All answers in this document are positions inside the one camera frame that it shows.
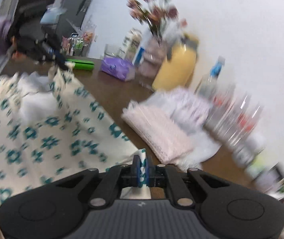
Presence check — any cream teal flower dress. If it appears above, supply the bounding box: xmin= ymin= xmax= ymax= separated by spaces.
xmin=0 ymin=68 xmax=146 ymax=206

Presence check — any person's left hand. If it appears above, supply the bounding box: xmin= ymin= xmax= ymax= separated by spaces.
xmin=11 ymin=36 xmax=27 ymax=61

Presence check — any green case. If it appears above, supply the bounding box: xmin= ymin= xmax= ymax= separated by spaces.
xmin=67 ymin=59 xmax=95 ymax=71

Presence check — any pink striped folded garment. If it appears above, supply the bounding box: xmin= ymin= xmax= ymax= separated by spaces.
xmin=121 ymin=102 xmax=193 ymax=164

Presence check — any clear acrylic holder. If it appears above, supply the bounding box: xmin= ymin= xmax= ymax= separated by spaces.
xmin=104 ymin=44 xmax=125 ymax=59

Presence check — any purple tissue pack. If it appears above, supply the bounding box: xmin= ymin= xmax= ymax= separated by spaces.
xmin=100 ymin=57 xmax=135 ymax=82

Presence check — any pink floral folded garment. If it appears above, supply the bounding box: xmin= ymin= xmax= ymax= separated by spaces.
xmin=141 ymin=87 xmax=212 ymax=135

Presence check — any white milk carton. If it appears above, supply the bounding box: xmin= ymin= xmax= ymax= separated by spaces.
xmin=122 ymin=28 xmax=142 ymax=62

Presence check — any left plastic water bottle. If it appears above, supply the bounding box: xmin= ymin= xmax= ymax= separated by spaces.
xmin=205 ymin=84 xmax=235 ymax=132

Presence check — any plastic water bottle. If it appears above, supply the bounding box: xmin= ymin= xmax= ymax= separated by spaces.
xmin=205 ymin=84 xmax=235 ymax=132
xmin=233 ymin=104 xmax=264 ymax=152
xmin=220 ymin=93 xmax=251 ymax=145

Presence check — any right plastic water bottle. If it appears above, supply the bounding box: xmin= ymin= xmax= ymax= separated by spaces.
xmin=233 ymin=104 xmax=264 ymax=152

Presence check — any pink fuzzy vase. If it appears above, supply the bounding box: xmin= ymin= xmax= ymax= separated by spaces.
xmin=138 ymin=37 xmax=167 ymax=79

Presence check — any middle plastic water bottle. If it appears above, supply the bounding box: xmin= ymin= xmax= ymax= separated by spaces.
xmin=220 ymin=93 xmax=251 ymax=145

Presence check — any blue label glass bottle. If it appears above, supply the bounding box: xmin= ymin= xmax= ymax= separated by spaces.
xmin=195 ymin=56 xmax=225 ymax=99

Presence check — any dried pink flower bouquet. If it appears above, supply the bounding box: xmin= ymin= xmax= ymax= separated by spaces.
xmin=127 ymin=0 xmax=187 ymax=40

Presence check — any yellow thermos jug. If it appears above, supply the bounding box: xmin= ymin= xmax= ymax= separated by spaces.
xmin=152 ymin=33 xmax=199 ymax=91

